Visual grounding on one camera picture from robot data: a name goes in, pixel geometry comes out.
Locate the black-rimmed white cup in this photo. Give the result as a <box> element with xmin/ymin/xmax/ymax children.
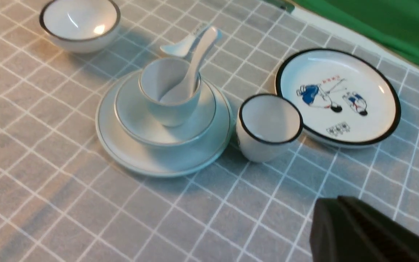
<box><xmin>236</xmin><ymin>93</ymin><xmax>304</xmax><ymax>163</ymax></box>

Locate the large light blue plate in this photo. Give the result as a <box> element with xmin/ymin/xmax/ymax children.
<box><xmin>95</xmin><ymin>70</ymin><xmax>235</xmax><ymax>178</ymax></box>

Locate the white ceramic spoon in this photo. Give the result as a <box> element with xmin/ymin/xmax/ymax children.
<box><xmin>159</xmin><ymin>26</ymin><xmax>220</xmax><ymax>103</ymax></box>

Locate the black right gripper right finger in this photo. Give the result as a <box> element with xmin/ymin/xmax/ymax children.
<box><xmin>337</xmin><ymin>196</ymin><xmax>419</xmax><ymax>262</ymax></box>

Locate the light blue bowl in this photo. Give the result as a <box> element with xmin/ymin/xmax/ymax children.
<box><xmin>114</xmin><ymin>71</ymin><xmax>217</xmax><ymax>147</ymax></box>

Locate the green backdrop cloth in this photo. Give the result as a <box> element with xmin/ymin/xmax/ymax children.
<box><xmin>296</xmin><ymin>0</ymin><xmax>419</xmax><ymax>66</ymax></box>

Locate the small black-rimmed white bowl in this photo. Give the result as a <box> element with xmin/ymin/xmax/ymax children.
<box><xmin>39</xmin><ymin>0</ymin><xmax>121</xmax><ymax>53</ymax></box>

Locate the illustrated black-rimmed plate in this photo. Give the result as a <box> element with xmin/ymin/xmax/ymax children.
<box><xmin>275</xmin><ymin>48</ymin><xmax>402</xmax><ymax>148</ymax></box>

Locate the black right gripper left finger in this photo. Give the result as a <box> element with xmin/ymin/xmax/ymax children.
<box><xmin>310</xmin><ymin>198</ymin><xmax>377</xmax><ymax>262</ymax></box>

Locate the small patterned white spoon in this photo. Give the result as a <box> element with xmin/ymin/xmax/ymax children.
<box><xmin>160</xmin><ymin>23</ymin><xmax>209</xmax><ymax>58</ymax></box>

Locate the light blue cup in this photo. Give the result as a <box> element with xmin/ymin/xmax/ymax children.
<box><xmin>139</xmin><ymin>57</ymin><xmax>201</xmax><ymax>127</ymax></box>

